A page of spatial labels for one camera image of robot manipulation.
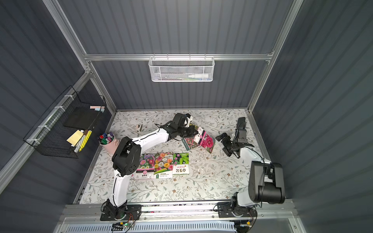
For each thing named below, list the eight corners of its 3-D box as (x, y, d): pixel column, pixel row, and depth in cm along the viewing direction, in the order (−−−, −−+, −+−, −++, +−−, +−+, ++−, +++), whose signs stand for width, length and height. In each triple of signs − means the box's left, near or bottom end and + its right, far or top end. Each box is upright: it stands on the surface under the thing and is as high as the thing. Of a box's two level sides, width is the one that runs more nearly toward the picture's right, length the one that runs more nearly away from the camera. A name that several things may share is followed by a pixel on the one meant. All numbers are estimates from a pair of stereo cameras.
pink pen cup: (106, 153, 98) (96, 142, 87) (110, 143, 103) (101, 132, 92) (119, 153, 98) (110, 142, 87) (123, 143, 103) (115, 132, 92)
